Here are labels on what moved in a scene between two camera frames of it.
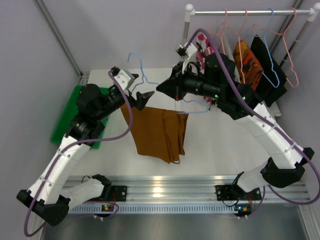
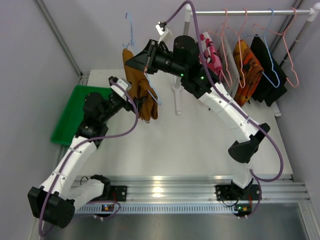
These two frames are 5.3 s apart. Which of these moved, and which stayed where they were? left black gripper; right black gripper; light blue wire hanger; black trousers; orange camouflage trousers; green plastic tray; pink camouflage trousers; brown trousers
Moved: light blue wire hanger; right black gripper; brown trousers
Stayed: black trousers; orange camouflage trousers; green plastic tray; left black gripper; pink camouflage trousers
